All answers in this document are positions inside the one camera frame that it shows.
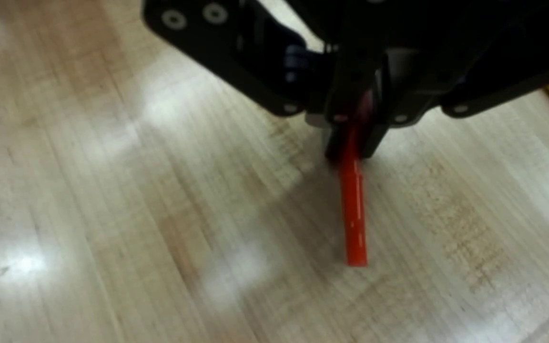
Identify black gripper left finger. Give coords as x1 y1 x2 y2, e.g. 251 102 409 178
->
140 0 356 161

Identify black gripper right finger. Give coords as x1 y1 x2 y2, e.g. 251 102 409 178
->
358 0 549 159

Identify orange-red pen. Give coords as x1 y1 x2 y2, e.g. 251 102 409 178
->
337 87 371 268

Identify wooden table black legs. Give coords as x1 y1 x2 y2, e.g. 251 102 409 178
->
0 0 549 343

